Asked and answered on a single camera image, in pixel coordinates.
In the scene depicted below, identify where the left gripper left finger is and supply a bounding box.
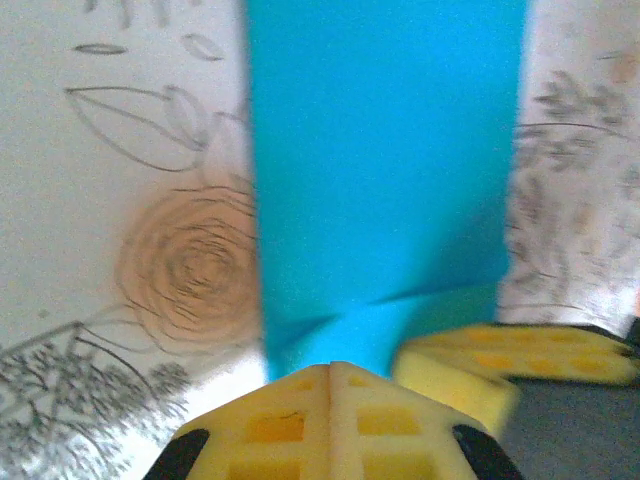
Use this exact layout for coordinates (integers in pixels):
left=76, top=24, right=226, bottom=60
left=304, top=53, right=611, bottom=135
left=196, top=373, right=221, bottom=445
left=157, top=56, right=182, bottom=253
left=142, top=363, right=334, bottom=480

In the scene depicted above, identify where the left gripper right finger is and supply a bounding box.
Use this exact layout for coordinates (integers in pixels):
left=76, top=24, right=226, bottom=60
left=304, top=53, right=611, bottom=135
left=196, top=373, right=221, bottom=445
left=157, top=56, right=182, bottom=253
left=330, top=360, right=524, bottom=480

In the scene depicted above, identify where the blue paper sheet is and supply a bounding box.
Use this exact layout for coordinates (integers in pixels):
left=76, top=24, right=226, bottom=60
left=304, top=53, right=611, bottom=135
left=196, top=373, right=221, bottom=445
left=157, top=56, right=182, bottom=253
left=242, top=0, right=529, bottom=386

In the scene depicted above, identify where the floral table cloth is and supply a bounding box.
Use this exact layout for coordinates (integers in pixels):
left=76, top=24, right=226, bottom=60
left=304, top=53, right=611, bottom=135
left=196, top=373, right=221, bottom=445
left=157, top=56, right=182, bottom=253
left=0, top=0, right=640, bottom=480

